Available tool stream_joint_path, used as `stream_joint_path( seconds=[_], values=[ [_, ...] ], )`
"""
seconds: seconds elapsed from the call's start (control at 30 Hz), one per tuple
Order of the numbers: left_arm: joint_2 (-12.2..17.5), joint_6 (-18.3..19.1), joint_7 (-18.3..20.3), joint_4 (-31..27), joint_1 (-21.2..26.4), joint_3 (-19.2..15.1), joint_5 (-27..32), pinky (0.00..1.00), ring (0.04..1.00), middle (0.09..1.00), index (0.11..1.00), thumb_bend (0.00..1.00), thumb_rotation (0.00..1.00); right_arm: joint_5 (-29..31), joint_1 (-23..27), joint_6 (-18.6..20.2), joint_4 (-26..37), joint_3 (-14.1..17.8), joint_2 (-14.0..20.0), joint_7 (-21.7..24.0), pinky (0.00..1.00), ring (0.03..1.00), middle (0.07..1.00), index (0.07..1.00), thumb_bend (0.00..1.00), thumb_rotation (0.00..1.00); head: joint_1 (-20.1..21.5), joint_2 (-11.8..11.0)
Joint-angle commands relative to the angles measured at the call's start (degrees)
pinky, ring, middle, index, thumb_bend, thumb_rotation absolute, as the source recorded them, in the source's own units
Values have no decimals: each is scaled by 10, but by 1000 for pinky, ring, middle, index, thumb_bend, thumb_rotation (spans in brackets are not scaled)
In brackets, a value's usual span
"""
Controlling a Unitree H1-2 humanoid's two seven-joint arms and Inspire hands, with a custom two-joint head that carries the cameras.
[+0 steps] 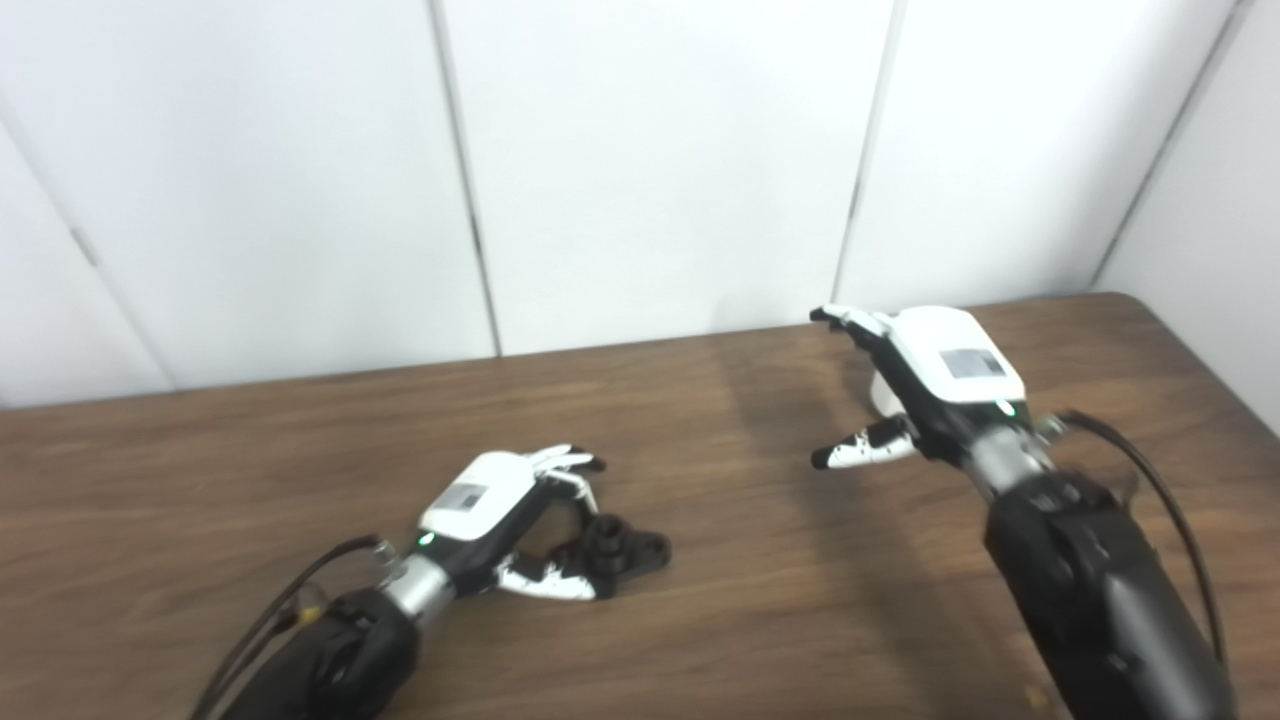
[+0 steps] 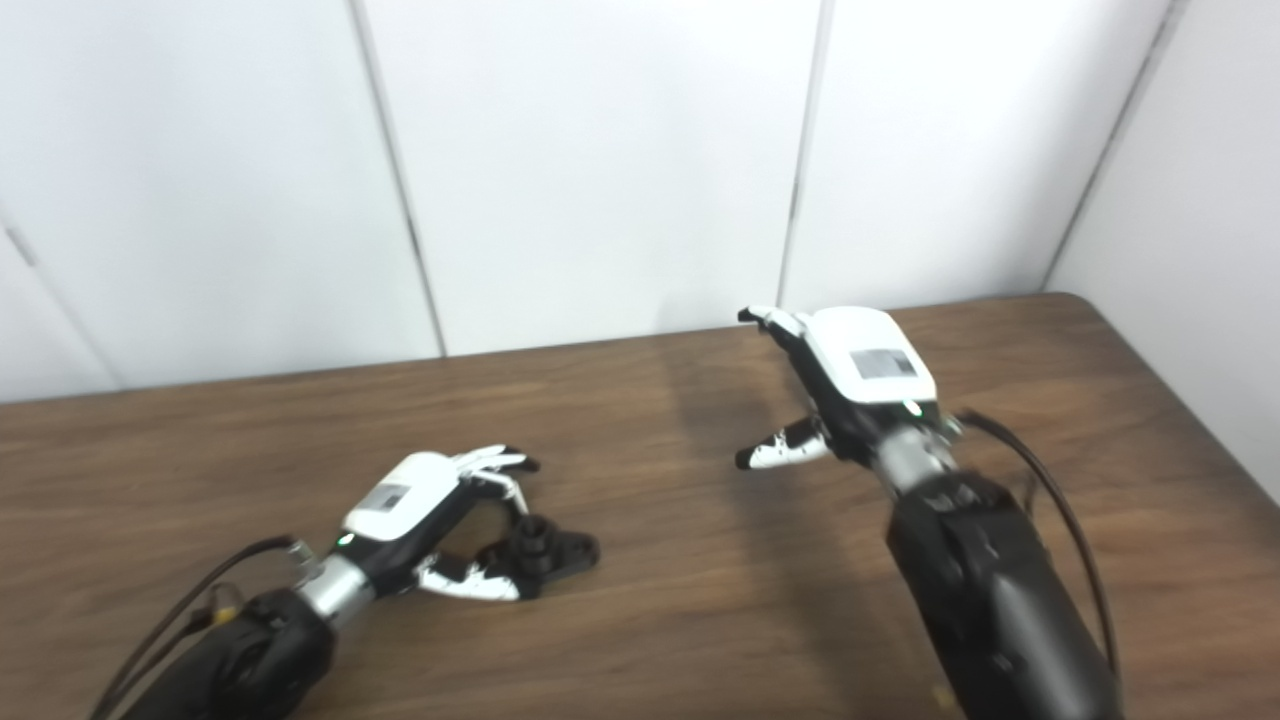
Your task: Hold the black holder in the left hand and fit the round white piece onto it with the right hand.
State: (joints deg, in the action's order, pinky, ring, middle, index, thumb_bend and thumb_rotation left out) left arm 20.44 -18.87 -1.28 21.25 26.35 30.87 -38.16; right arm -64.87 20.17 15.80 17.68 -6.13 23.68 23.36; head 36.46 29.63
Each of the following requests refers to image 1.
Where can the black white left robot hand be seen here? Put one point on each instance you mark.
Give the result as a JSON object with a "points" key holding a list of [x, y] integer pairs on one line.
{"points": [[480, 500]]}

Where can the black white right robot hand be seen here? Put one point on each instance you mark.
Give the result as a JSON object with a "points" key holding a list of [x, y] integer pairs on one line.
{"points": [[950, 360]]}

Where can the round white cylinder piece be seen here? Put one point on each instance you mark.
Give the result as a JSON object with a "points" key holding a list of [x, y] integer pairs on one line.
{"points": [[882, 395]]}

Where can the black flanged holder part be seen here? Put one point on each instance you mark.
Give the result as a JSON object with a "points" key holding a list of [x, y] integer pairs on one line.
{"points": [[625, 550]]}

